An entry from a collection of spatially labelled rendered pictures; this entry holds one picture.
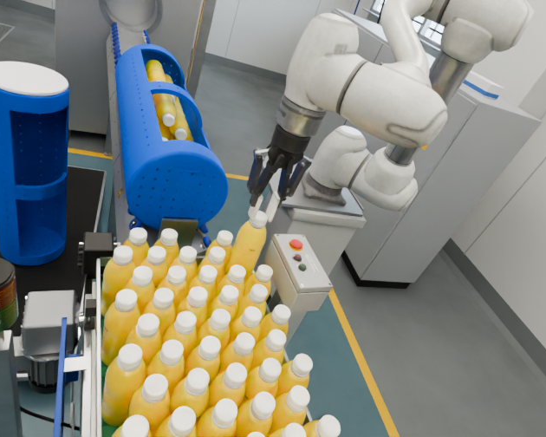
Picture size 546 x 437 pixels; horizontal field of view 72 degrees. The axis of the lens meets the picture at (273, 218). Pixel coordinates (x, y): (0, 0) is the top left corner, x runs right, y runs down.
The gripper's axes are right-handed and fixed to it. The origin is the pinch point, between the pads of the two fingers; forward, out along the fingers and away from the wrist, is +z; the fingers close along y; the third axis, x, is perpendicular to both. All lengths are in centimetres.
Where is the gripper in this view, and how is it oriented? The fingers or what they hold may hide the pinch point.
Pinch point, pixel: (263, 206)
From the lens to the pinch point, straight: 87.9
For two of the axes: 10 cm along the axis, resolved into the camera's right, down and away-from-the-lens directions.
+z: -3.2, 7.6, 5.6
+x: 3.1, 6.4, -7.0
